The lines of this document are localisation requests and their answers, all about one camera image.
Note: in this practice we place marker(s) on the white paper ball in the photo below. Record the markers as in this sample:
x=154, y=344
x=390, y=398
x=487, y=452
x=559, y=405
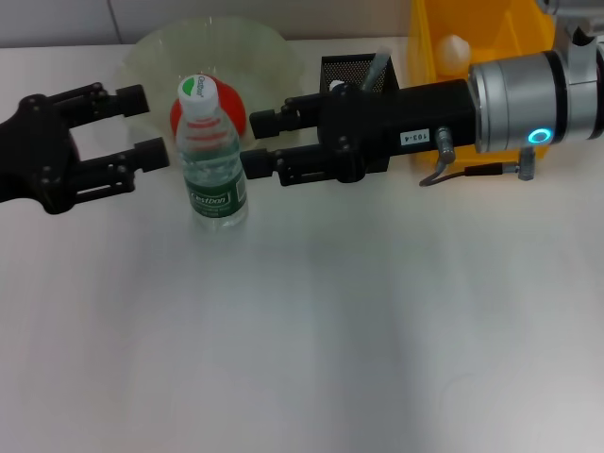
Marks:
x=452, y=55

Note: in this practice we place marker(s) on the black wall seam strip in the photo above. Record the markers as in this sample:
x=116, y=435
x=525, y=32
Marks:
x=113, y=22

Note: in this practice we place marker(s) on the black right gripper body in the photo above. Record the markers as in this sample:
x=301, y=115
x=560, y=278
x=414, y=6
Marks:
x=401, y=122

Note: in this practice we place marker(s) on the clear green-label water bottle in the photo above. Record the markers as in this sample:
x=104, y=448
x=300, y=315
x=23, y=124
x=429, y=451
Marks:
x=212, y=179

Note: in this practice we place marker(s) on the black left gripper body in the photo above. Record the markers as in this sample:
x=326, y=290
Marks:
x=38, y=156

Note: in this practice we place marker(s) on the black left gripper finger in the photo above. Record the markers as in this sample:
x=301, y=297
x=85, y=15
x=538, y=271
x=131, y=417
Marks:
x=122, y=165
x=108, y=101

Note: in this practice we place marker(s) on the yellow plastic bin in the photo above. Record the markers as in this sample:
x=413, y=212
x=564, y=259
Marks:
x=424, y=56

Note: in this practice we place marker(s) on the gray marker pen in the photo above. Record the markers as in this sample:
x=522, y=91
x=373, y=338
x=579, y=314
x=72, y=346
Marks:
x=375, y=71

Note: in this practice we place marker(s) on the orange fruit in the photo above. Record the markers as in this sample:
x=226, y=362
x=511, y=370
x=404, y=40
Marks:
x=236, y=111

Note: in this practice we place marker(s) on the black mesh pen holder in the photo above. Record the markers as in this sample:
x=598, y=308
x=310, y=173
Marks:
x=349, y=68

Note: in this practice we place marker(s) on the translucent green fruit plate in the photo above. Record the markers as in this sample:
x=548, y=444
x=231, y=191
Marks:
x=264, y=61

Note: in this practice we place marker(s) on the green pen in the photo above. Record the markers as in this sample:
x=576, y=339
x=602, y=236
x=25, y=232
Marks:
x=336, y=86

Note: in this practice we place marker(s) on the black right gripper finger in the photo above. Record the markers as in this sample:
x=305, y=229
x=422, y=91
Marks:
x=283, y=118
x=288, y=165

